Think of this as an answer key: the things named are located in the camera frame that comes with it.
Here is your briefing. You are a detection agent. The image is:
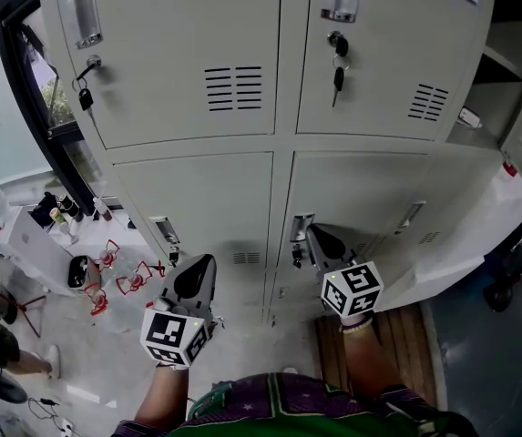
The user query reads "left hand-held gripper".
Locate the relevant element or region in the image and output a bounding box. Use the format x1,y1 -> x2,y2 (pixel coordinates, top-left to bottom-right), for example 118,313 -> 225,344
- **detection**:
140,255 -> 220,367

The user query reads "group of clear water jugs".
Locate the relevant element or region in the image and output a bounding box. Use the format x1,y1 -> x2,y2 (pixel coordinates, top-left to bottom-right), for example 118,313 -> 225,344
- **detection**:
85,239 -> 170,331

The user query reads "person's left forearm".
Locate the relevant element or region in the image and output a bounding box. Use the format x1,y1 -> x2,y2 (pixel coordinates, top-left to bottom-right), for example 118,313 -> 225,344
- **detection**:
135,365 -> 191,430

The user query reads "small white waste bin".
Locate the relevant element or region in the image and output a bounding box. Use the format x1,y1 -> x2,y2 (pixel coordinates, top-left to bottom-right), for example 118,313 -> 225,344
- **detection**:
67,255 -> 102,293

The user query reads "grey metal locker cabinet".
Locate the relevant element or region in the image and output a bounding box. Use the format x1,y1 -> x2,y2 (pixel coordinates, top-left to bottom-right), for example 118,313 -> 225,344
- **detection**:
36,0 -> 522,327

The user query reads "white cardboard box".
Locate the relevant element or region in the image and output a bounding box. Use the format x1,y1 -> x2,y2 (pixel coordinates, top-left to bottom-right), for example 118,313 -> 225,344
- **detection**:
7,207 -> 84,298

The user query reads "brown bottle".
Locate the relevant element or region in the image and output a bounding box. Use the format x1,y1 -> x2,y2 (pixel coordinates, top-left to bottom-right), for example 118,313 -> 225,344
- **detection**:
91,196 -> 115,223

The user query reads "person's right forearm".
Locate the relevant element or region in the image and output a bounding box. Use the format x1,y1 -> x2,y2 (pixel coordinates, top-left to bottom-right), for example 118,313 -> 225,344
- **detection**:
340,325 -> 401,398

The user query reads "black window frame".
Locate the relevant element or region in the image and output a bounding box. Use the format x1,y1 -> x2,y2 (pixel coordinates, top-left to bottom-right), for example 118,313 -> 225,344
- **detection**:
0,0 -> 120,208

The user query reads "wooden pallet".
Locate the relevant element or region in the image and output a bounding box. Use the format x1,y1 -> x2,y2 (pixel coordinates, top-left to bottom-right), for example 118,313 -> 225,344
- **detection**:
314,302 -> 439,409

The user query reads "person's purple green jersey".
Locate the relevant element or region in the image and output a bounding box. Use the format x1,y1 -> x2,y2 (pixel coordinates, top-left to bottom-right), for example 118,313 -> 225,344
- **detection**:
114,371 -> 476,437

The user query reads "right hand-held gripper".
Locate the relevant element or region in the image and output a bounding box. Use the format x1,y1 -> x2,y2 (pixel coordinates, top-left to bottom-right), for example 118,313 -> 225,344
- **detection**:
305,224 -> 384,319

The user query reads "clear wine glass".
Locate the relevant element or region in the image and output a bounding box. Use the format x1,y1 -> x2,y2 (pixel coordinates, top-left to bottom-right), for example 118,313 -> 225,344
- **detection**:
58,222 -> 81,246

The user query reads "beaded bracelet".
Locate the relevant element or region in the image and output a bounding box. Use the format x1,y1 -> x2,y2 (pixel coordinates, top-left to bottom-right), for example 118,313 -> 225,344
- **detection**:
338,316 -> 375,335

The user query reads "black floor fan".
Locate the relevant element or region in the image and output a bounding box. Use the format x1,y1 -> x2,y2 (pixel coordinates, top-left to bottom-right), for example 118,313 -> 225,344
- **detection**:
482,225 -> 522,314

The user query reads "white charger red mark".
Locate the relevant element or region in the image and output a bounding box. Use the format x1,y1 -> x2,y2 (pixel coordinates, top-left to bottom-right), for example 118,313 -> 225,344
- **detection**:
457,106 -> 484,130

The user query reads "dark bottle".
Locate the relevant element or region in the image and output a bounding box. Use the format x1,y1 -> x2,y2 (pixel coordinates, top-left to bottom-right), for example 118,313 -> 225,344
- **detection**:
56,193 -> 85,222

